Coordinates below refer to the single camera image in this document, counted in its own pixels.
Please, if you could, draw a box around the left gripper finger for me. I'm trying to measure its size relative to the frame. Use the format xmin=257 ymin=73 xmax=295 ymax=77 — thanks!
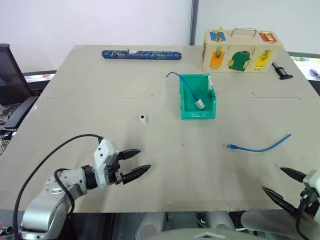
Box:
xmin=117 ymin=148 xmax=142 ymax=161
xmin=121 ymin=164 xmax=152 ymax=186

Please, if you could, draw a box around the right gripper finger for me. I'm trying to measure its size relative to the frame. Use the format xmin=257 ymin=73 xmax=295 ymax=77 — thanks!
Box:
xmin=279 ymin=166 xmax=307 ymax=185
xmin=261 ymin=185 xmax=300 ymax=216

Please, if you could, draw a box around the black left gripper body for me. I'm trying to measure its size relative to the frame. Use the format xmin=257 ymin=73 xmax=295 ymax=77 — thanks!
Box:
xmin=105 ymin=151 xmax=126 ymax=187

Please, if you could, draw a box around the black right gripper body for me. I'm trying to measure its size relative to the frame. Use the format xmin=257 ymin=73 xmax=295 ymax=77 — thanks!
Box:
xmin=298 ymin=186 xmax=320 ymax=214

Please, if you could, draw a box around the small white adapter block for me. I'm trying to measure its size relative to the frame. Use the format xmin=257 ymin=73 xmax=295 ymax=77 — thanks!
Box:
xmin=138 ymin=112 xmax=149 ymax=126

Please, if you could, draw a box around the small white plastic block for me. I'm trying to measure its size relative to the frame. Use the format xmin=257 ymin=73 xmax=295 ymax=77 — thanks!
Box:
xmin=194 ymin=98 xmax=207 ymax=111

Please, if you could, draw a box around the grey rounded robot leg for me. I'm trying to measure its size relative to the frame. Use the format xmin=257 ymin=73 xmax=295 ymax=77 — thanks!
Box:
xmin=138 ymin=212 xmax=166 ymax=239
xmin=206 ymin=211 xmax=236 ymax=231

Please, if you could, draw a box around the green plastic storage bin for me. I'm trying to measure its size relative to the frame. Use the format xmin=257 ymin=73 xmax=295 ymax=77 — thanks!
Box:
xmin=179 ymin=73 xmax=217 ymax=121

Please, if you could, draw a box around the grey robot torso plate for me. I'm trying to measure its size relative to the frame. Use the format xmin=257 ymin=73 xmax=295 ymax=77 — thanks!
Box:
xmin=153 ymin=227 xmax=253 ymax=240

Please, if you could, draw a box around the blue patterned rolled scroll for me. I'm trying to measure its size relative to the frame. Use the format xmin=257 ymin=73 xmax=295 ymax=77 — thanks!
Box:
xmin=101 ymin=48 xmax=183 ymax=62

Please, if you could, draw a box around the dark side desk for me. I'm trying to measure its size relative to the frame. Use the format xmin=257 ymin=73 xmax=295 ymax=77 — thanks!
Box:
xmin=21 ymin=69 xmax=58 ymax=97

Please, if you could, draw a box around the patterned fabric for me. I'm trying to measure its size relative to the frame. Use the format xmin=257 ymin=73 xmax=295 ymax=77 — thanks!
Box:
xmin=0 ymin=103 xmax=17 ymax=156

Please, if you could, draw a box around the wooden latch lock box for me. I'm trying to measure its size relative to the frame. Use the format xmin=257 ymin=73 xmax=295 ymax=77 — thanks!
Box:
xmin=201 ymin=25 xmax=284 ymax=74

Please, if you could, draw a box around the black office chair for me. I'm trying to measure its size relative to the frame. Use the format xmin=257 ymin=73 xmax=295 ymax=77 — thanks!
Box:
xmin=0 ymin=43 xmax=40 ymax=130

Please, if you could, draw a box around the grey vertical pole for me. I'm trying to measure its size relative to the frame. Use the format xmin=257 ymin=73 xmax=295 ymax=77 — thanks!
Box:
xmin=188 ymin=0 xmax=200 ymax=47

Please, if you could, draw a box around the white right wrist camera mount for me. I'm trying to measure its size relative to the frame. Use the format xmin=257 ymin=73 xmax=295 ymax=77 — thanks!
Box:
xmin=302 ymin=169 xmax=320 ymax=194

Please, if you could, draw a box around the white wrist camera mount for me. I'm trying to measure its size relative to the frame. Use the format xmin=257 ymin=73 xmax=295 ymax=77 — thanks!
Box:
xmin=92 ymin=138 xmax=118 ymax=190
xmin=302 ymin=169 xmax=320 ymax=194

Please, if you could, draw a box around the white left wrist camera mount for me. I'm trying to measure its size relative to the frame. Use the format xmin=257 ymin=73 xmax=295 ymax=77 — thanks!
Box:
xmin=92 ymin=138 xmax=118 ymax=190

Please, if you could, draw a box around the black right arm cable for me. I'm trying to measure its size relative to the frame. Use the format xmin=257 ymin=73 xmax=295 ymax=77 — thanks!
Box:
xmin=295 ymin=197 xmax=313 ymax=240

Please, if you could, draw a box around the blue Ethernet cable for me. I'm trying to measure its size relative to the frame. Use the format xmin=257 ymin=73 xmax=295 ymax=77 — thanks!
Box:
xmin=165 ymin=71 xmax=201 ymax=103
xmin=224 ymin=133 xmax=293 ymax=153

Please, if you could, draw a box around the black handled tool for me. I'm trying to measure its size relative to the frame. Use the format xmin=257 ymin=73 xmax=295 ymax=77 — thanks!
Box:
xmin=271 ymin=60 xmax=294 ymax=81

